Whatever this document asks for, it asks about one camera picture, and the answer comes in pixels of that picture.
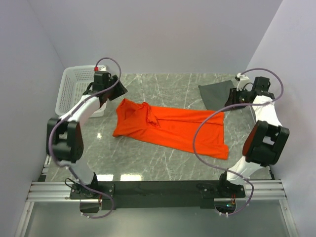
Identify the black base crossbar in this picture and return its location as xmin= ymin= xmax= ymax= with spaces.
xmin=69 ymin=180 xmax=246 ymax=211

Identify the orange t shirt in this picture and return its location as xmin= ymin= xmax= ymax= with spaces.
xmin=113 ymin=99 xmax=229 ymax=160

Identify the white perforated plastic basket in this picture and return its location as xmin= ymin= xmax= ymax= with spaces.
xmin=55 ymin=65 xmax=95 ymax=116

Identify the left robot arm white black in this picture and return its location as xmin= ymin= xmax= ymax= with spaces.
xmin=46 ymin=71 xmax=127 ymax=198

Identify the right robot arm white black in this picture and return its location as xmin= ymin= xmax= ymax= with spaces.
xmin=217 ymin=74 xmax=290 ymax=197

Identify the aluminium rail frame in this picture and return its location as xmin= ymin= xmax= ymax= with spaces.
xmin=14 ymin=74 xmax=297 ymax=237

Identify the folded dark grey t shirt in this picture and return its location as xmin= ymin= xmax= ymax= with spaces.
xmin=198 ymin=80 xmax=234 ymax=111

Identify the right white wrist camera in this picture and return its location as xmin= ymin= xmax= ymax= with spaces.
xmin=235 ymin=73 xmax=250 ymax=91

